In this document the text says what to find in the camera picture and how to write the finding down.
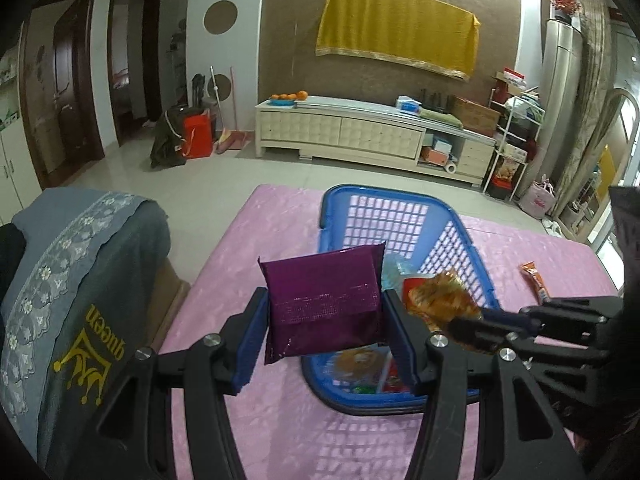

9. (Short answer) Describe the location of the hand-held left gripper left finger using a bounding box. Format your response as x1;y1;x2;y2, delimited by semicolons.
92;287;271;480

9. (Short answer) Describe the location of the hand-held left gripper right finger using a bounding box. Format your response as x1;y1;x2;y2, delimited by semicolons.
382;291;586;480

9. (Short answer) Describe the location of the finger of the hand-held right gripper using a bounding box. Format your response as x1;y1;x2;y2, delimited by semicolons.
447;317;602;367
482;299;624;334

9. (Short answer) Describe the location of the blue cake packet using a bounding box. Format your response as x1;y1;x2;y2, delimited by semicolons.
330;347;396;386
382;254;417;292

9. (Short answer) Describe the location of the yellow orange snack packet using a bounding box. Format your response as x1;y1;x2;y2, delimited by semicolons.
404;269;483;333

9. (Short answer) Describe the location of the purple snack packet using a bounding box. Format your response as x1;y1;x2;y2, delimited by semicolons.
257;242;387;365

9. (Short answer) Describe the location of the blue plastic basket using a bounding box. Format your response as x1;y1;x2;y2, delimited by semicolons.
317;184;501;417

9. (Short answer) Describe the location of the orange stick snack packet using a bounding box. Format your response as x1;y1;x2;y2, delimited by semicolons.
520;261;551;302

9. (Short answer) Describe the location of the pink tote bag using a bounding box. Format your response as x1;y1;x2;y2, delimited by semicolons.
517;175;557;216

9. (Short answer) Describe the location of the red gift box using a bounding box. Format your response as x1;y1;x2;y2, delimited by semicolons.
487;155;521;198

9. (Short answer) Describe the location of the grey chair cover floral trim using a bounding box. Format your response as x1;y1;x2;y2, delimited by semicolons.
0;187;171;471

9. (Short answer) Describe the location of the orange box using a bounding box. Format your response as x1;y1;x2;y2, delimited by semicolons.
419;147;451;167

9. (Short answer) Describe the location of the yellow hanging garment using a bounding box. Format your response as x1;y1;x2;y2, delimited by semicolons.
597;145;616;186

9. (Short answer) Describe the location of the white metal rack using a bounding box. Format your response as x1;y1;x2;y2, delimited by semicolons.
482;85;543;201

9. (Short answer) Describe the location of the pink broom with dustpan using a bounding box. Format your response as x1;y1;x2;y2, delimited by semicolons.
215;66;251;154

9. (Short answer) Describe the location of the brown cardboard box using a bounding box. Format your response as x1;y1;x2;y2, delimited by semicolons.
452;96;501;137

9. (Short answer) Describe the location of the green folded pad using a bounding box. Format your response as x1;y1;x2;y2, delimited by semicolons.
417;108;463;128

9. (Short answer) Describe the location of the red shopping bag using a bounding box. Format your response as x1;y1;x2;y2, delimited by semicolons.
181;112;213;160

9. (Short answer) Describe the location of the cream tv cabinet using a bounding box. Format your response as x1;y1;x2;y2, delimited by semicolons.
254;95;498;188

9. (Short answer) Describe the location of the tower air conditioner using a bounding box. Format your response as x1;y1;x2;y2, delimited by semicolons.
530;19;586;196

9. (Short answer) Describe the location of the dark duffel bag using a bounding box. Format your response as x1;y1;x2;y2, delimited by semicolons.
150;107;187;170

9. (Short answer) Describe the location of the arched standing mirror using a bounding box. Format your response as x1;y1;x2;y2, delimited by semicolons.
560;87;640;246

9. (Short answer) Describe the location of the white mop pole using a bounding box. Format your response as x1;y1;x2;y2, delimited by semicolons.
210;66;224;146

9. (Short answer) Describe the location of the patterned curtain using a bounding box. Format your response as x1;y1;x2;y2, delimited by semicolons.
552;0;618;206

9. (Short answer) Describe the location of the plate of oranges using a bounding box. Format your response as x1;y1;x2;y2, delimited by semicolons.
268;91;308;107

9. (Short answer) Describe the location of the glass sliding door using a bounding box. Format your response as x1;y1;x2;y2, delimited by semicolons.
585;25;640;261

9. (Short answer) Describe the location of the white cupboard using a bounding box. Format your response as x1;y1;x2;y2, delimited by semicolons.
0;120;42;226

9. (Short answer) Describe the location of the dark wooden door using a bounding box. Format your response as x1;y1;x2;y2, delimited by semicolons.
20;0;106;188

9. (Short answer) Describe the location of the red flower vase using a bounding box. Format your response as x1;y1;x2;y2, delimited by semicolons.
548;0;581;25

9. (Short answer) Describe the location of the dark wooden doorway frame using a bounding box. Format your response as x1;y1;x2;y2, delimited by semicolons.
107;0;163;148

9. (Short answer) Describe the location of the yellow wall cloth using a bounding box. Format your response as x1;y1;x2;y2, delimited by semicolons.
315;0;482;82

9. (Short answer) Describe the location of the wall shelf with ornaments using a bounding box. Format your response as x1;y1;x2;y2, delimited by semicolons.
0;50;23;131

